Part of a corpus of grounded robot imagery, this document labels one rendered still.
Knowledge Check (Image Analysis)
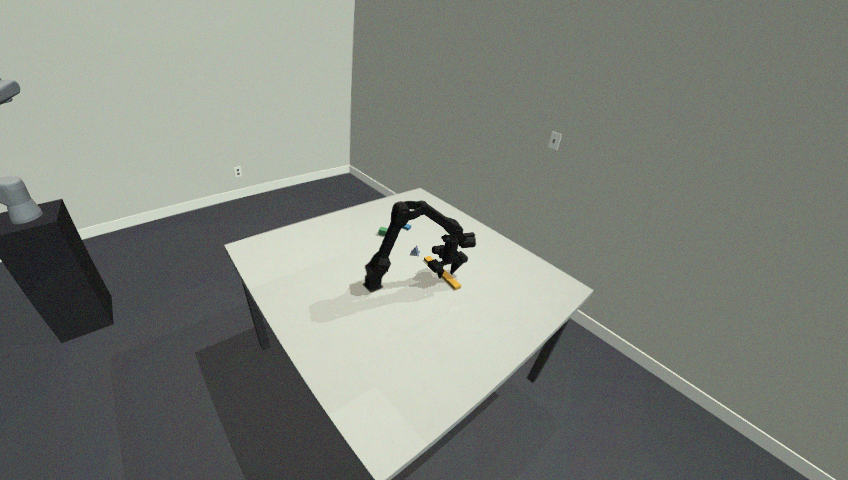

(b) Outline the orange bar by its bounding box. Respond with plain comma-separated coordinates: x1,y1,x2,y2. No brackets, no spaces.
424,256,461,291

